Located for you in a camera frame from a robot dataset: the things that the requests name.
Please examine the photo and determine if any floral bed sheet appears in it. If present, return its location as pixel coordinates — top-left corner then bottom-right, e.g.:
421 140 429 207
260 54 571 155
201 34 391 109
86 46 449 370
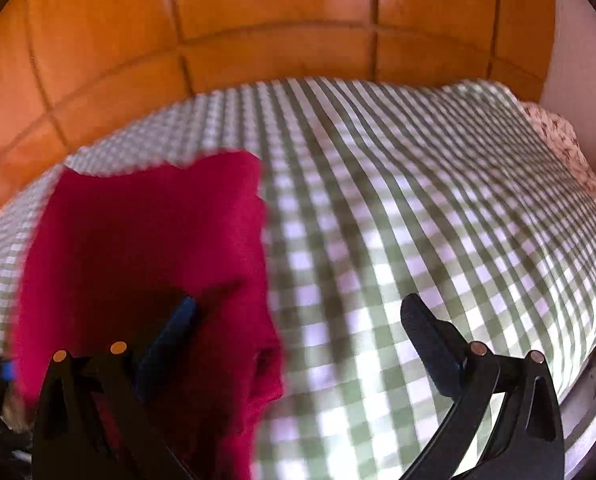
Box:
520 101 596 241

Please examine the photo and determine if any red embroidered sweater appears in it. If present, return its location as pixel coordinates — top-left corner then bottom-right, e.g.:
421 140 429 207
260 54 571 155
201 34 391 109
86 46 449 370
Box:
10 150 285 480

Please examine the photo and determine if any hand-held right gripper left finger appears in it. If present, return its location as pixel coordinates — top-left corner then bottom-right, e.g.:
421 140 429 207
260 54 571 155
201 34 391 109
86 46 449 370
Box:
32 296 199 480

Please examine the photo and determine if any wooden wardrobe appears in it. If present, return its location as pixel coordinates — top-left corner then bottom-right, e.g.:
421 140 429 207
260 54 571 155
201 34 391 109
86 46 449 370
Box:
0 0 560 233

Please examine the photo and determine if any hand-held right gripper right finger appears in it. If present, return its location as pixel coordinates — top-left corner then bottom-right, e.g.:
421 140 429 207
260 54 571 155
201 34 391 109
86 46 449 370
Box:
400 294 565 480

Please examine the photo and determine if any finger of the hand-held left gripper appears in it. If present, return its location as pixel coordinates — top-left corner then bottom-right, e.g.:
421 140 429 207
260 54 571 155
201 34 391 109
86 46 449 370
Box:
0 357 20 387

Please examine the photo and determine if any green checked blanket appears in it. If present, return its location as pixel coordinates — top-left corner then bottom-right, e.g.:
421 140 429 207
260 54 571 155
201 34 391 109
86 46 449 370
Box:
0 77 596 480

